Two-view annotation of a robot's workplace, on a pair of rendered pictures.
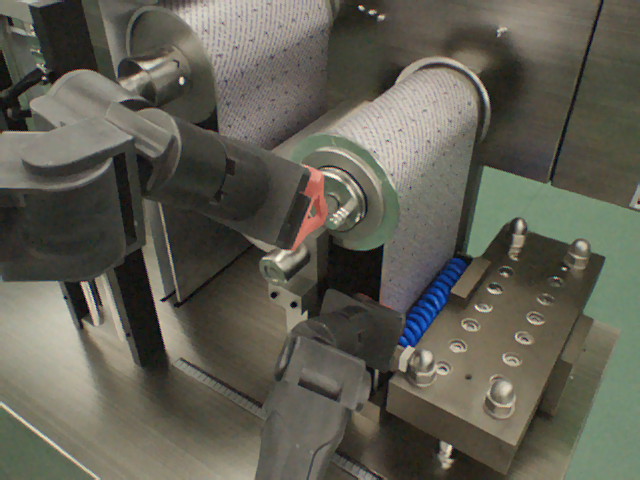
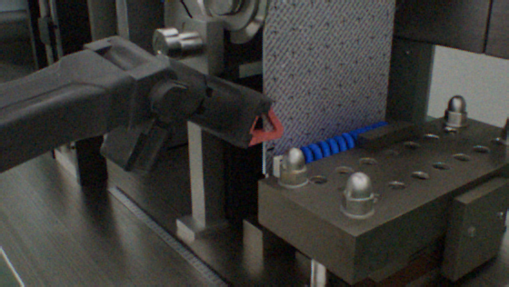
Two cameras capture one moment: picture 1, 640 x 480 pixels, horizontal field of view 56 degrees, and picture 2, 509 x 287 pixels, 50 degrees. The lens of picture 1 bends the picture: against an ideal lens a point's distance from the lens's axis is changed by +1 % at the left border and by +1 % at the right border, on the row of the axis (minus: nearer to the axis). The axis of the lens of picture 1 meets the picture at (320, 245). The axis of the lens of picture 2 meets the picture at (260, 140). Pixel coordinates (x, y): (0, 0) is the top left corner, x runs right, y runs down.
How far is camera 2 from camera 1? 42 cm
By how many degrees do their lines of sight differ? 22
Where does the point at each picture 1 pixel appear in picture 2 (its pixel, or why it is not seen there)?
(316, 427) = (87, 74)
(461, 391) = (325, 196)
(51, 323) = not seen: hidden behind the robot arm
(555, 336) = (454, 179)
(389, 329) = (250, 103)
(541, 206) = not seen: outside the picture
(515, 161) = (451, 33)
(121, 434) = (34, 220)
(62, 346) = (32, 165)
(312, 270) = (204, 62)
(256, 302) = not seen: hidden behind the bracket
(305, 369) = (112, 51)
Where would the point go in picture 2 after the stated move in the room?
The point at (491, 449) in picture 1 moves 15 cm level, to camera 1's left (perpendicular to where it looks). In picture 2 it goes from (337, 249) to (205, 225)
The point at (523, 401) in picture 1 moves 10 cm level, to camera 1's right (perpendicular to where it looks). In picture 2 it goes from (387, 212) to (485, 226)
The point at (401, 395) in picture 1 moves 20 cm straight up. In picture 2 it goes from (267, 196) to (268, 29)
